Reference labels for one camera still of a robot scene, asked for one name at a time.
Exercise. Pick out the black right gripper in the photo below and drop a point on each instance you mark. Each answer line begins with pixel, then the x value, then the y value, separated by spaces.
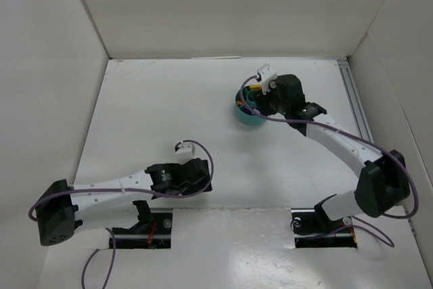
pixel 262 102

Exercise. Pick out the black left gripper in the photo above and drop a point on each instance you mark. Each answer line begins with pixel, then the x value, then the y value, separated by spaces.
pixel 201 174

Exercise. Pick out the yellow orange lego brick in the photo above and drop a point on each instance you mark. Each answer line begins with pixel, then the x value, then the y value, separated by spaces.
pixel 255 87

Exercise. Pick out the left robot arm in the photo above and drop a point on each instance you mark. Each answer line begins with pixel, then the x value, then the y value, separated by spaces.
pixel 64 210

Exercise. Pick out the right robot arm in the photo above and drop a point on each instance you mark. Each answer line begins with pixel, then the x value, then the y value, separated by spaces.
pixel 383 179

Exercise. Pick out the teal divided round container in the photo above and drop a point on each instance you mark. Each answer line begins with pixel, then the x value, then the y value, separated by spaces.
pixel 242 112

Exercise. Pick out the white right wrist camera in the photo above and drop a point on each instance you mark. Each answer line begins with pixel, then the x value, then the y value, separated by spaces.
pixel 266 76

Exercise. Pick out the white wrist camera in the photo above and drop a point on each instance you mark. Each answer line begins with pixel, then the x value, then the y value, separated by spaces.
pixel 185 149
pixel 266 76

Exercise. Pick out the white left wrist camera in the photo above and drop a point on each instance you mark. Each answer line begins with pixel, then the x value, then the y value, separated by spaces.
pixel 185 149

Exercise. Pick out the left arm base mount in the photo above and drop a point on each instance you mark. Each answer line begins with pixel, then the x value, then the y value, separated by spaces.
pixel 151 228

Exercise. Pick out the aluminium rail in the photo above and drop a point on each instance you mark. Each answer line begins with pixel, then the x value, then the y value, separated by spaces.
pixel 354 100

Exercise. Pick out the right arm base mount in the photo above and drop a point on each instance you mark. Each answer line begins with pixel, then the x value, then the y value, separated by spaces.
pixel 313 229

